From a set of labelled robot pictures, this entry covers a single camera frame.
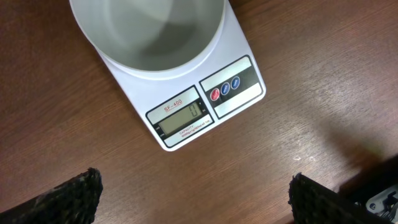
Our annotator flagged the white digital kitchen scale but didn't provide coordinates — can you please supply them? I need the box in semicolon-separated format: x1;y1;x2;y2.
102;2;266;151

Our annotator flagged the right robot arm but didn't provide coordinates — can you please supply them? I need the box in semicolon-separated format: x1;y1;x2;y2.
338;152;397;223

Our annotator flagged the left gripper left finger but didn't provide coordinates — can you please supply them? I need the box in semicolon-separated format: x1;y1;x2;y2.
1;167;103;224

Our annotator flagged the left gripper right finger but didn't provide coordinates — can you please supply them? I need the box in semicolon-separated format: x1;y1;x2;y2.
289;173;391;224

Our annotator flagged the white round bowl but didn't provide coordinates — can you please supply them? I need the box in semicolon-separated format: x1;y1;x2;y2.
70;0;226;80

